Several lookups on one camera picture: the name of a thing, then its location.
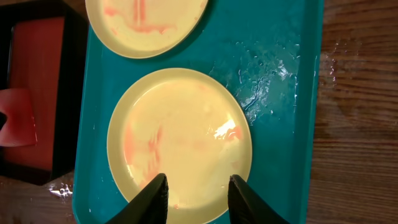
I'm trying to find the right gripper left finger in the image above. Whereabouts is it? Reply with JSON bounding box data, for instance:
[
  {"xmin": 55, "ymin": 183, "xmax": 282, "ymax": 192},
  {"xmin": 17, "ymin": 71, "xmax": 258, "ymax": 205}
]
[{"xmin": 106, "ymin": 173, "xmax": 169, "ymax": 224}]

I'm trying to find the teal plastic serving tray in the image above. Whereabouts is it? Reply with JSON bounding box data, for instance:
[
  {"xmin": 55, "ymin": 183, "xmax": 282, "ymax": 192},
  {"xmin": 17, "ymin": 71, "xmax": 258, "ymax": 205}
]
[{"xmin": 72, "ymin": 0, "xmax": 323, "ymax": 223}]

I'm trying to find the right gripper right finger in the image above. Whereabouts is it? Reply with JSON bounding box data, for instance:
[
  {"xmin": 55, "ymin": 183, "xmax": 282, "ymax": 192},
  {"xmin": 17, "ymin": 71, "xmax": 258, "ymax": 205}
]
[{"xmin": 228, "ymin": 174, "xmax": 289, "ymax": 224}]

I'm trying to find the yellow plate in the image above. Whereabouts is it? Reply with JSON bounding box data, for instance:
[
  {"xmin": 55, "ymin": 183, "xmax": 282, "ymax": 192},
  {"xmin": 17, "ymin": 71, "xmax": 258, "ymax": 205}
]
[
  {"xmin": 107, "ymin": 68, "xmax": 252, "ymax": 223},
  {"xmin": 85, "ymin": 0, "xmax": 208, "ymax": 59}
]

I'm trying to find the black tray with red liquid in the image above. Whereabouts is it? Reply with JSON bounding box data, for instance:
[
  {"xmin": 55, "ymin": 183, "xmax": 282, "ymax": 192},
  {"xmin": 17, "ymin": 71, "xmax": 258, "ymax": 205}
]
[{"xmin": 1, "ymin": 1, "xmax": 88, "ymax": 185}]

